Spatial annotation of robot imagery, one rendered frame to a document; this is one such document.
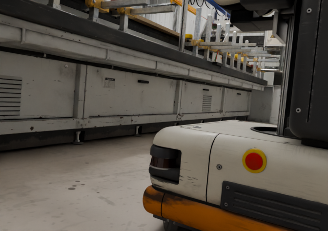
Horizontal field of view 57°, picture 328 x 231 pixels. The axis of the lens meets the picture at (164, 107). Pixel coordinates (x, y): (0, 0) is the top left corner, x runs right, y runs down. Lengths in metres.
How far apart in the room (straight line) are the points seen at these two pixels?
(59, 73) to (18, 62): 0.25
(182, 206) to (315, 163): 0.31
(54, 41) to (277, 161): 1.16
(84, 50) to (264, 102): 4.21
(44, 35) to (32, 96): 0.39
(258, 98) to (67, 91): 4.10
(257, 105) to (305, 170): 4.85
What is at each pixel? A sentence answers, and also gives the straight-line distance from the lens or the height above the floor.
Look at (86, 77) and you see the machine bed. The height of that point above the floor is 0.42.
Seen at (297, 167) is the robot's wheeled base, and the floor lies 0.24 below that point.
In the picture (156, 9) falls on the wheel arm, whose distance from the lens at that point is 1.80.
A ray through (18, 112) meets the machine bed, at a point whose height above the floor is 0.21.
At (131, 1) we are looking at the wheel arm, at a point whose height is 0.80.
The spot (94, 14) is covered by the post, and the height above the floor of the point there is 0.74.
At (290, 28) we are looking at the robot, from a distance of 0.94.
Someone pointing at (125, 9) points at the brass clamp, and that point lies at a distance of 1.86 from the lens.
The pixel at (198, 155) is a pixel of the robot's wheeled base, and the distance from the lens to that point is 0.72.
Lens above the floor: 0.37
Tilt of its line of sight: 3 degrees down
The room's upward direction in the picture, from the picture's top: 5 degrees clockwise
